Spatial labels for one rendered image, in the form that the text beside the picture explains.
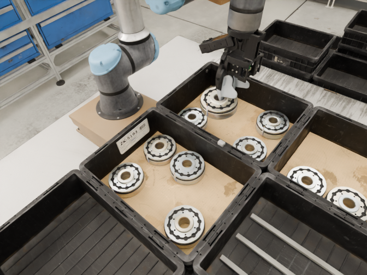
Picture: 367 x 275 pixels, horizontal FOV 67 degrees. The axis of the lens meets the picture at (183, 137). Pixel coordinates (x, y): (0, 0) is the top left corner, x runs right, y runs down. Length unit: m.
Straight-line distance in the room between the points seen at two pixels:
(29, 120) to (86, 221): 1.82
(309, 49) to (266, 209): 1.40
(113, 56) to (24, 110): 1.78
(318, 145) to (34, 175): 0.99
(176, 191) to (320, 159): 0.44
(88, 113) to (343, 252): 0.94
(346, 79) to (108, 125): 1.50
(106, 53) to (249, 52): 0.51
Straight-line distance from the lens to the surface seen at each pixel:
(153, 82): 1.36
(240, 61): 0.70
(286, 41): 2.07
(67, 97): 2.62
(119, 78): 1.02
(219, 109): 0.75
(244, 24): 0.67
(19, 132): 2.52
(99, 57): 1.01
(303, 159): 0.91
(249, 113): 1.01
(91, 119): 1.12
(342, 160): 0.95
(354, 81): 2.04
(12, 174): 1.22
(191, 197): 0.80
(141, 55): 1.06
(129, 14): 1.02
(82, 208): 0.86
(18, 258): 0.88
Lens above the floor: 1.53
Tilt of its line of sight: 50 degrees down
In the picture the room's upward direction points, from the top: 6 degrees counter-clockwise
